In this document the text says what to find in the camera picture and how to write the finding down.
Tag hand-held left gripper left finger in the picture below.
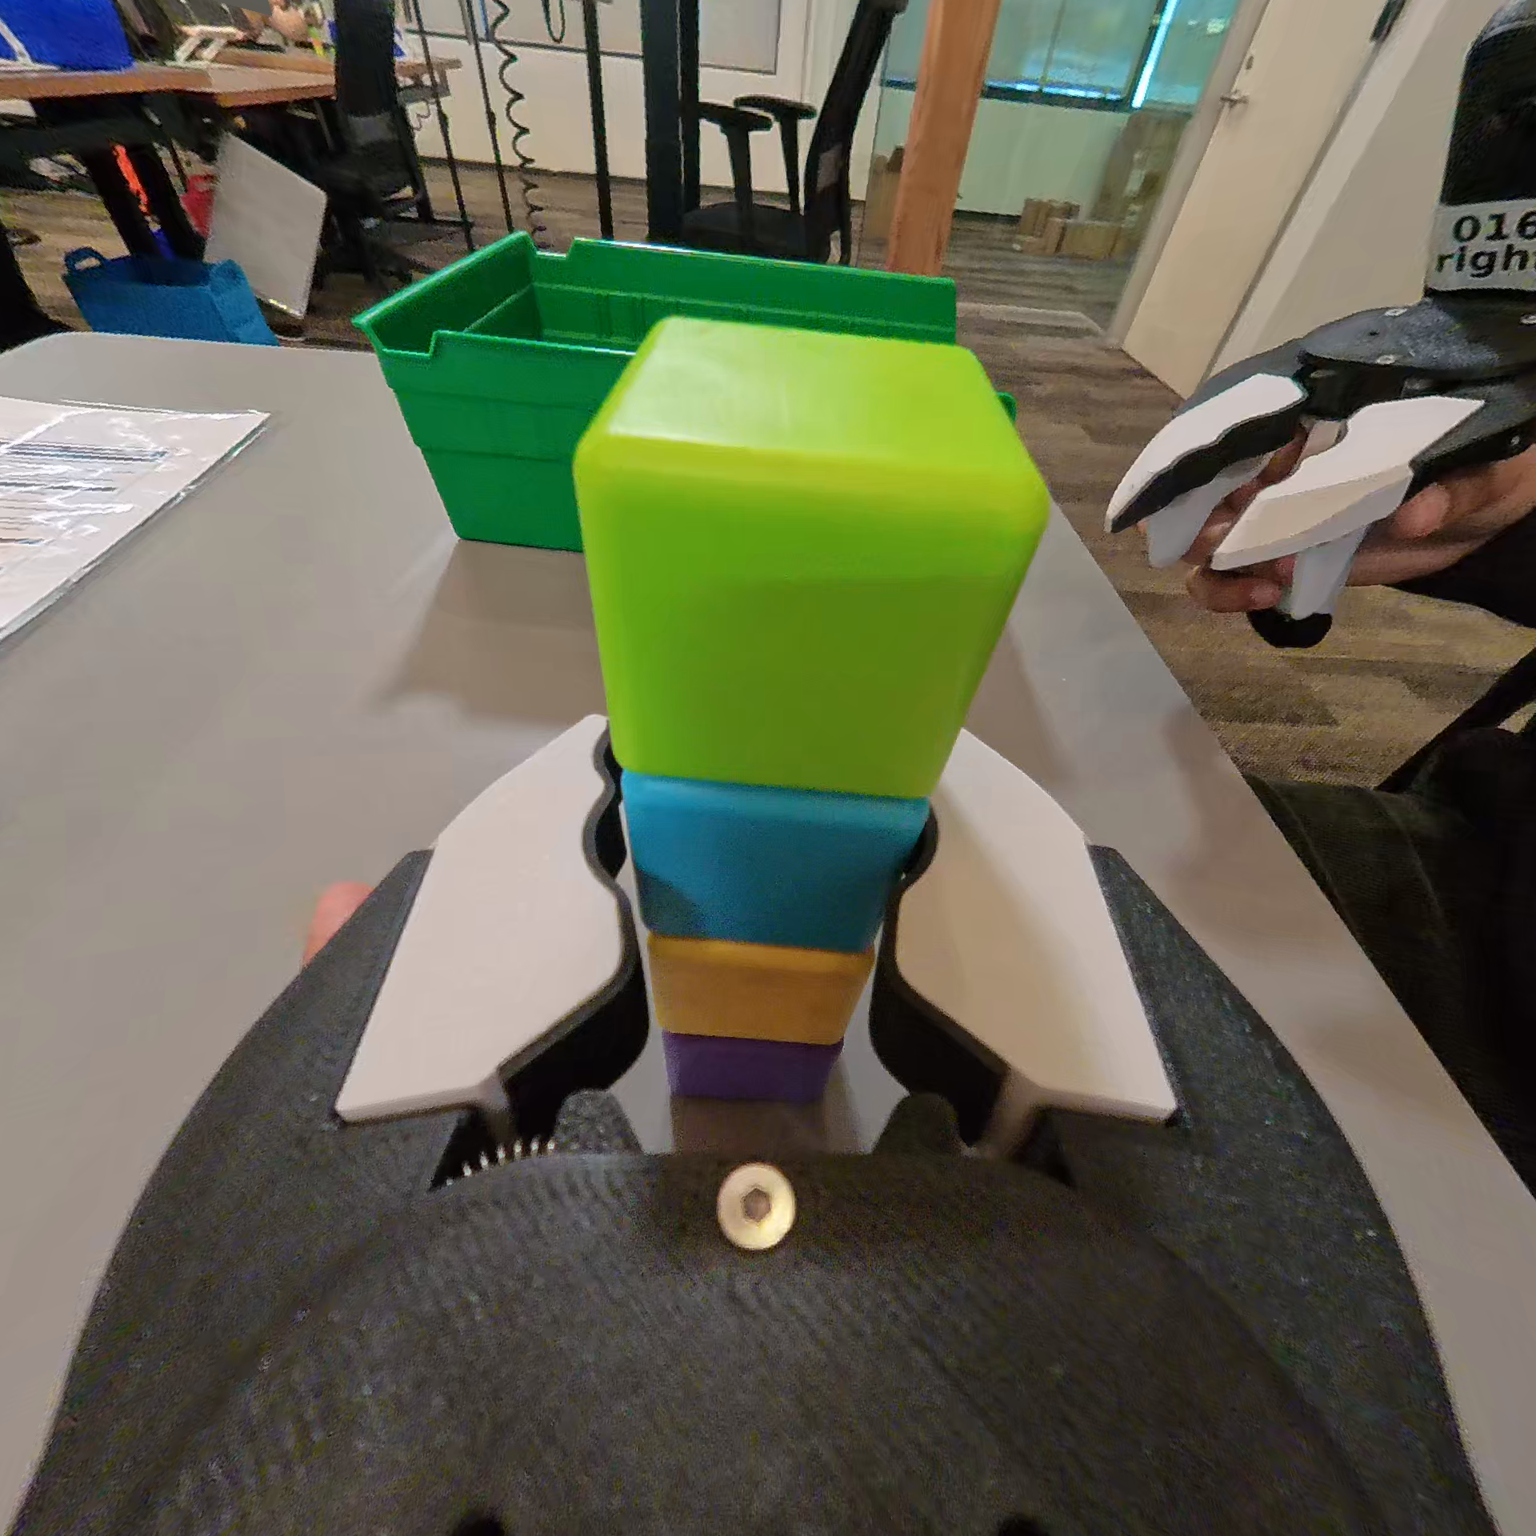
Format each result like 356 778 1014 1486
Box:
335 713 639 1155

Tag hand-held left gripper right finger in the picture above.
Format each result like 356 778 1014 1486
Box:
869 726 1181 1163

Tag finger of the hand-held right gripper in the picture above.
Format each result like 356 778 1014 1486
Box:
1207 394 1487 619
1105 370 1312 568

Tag yellow magnetic cube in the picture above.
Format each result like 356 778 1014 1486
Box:
647 934 879 1044

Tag teal magnetic cube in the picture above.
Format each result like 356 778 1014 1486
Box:
621 772 935 950

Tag purple magnetic cube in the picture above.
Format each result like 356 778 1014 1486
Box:
662 1030 846 1104

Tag lime green magnetic cube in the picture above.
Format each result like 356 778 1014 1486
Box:
572 314 1051 800

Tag green plastic bin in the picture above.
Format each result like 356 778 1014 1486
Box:
351 232 1021 555

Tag person's right hand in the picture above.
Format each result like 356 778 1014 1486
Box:
1186 417 1536 614

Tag person's left hand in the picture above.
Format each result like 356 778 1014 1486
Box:
301 881 375 964

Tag white door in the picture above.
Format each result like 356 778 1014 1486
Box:
1108 0 1432 399

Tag stack of cardboard boxes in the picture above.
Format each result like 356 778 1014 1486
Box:
1014 194 1144 260

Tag black mesh office chair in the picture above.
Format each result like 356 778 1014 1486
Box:
682 0 900 268
314 0 435 287

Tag printed paper sheet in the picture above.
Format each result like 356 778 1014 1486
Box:
0 396 274 645

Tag blue fabric bag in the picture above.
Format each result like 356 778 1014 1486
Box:
62 245 281 348

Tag white leaning panel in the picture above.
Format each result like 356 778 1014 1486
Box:
203 131 329 321

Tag long wooden desk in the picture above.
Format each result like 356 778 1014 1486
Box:
0 54 465 260

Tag wooden support post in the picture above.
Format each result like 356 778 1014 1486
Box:
884 0 1005 280

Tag black coiled cable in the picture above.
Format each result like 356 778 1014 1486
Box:
488 0 545 232

